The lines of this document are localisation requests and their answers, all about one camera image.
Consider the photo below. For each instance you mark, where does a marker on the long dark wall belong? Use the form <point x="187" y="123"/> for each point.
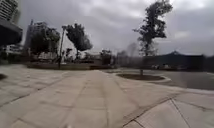
<point x="181" y="61"/>

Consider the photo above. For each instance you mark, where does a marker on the low hedge strip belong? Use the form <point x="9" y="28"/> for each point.
<point x="61" y="66"/>

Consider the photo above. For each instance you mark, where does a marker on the pole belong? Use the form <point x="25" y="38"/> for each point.
<point x="61" y="46"/>

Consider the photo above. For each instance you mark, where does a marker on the round planting bed with kerb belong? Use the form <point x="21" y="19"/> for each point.
<point x="140" y="77"/>

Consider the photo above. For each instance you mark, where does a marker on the grey stone paved plaza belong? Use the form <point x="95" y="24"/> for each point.
<point x="91" y="100"/>

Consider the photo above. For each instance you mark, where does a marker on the tall thin leafy tree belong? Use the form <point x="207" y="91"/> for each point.
<point x="153" y="25"/>

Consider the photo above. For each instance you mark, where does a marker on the tall pale high-rise building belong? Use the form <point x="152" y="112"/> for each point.
<point x="5" y="8"/>

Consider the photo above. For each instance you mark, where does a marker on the dark leafy tree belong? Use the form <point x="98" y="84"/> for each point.
<point x="45" y="41"/>
<point x="78" y="36"/>

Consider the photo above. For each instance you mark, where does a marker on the dark curved-roof building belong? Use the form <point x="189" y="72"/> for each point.
<point x="6" y="33"/>

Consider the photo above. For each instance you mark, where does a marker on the grey asphalt road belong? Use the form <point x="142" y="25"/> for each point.
<point x="191" y="80"/>

